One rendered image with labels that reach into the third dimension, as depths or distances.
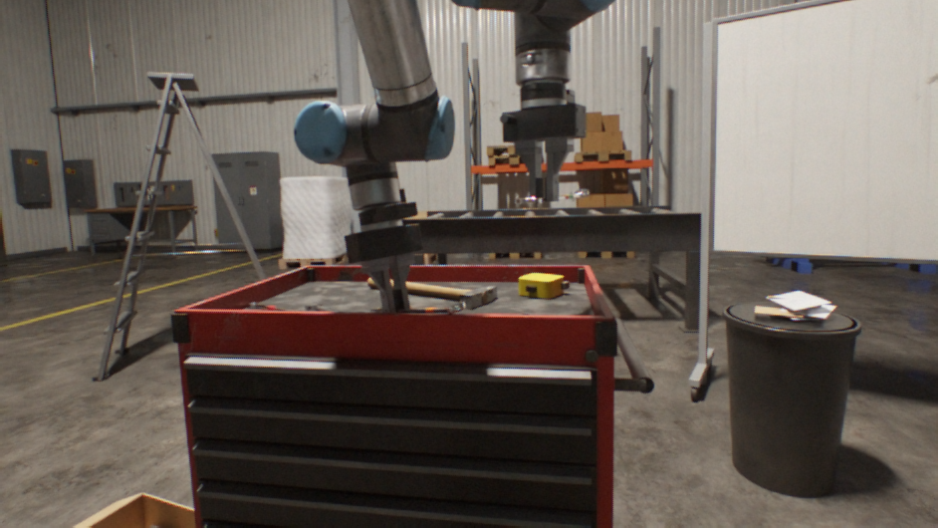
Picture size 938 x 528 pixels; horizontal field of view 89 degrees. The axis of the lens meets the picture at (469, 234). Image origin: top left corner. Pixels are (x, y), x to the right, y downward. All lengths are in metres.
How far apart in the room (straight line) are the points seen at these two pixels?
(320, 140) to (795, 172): 2.46
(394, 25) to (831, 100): 2.46
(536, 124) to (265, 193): 8.95
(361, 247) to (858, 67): 2.51
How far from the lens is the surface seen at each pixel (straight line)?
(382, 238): 0.85
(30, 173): 12.69
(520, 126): 0.81
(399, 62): 0.66
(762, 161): 2.86
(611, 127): 8.08
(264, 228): 9.68
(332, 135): 0.73
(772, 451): 2.18
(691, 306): 4.00
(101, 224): 11.67
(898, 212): 2.89
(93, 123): 12.86
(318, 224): 7.36
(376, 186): 0.84
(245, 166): 9.84
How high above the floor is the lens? 1.14
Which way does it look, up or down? 6 degrees down
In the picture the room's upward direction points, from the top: 2 degrees counter-clockwise
